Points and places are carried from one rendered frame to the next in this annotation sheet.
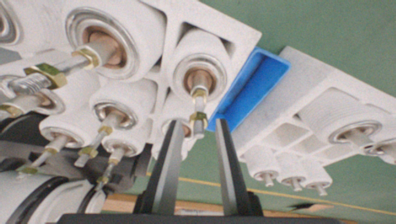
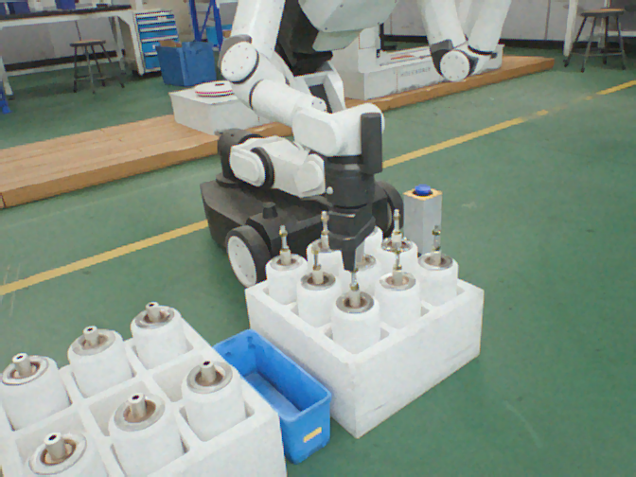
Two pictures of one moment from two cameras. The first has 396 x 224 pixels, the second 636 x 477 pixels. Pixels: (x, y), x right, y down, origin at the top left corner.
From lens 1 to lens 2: 0.94 m
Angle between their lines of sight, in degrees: 48
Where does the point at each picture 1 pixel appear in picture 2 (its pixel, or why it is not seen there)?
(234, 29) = (367, 354)
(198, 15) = (388, 341)
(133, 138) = (328, 258)
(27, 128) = (379, 217)
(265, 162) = (177, 329)
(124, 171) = (271, 224)
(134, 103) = (361, 274)
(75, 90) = (388, 261)
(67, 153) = not seen: hidden behind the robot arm
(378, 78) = not seen: outside the picture
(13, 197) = not seen: hidden behind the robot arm
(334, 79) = (266, 413)
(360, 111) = (236, 388)
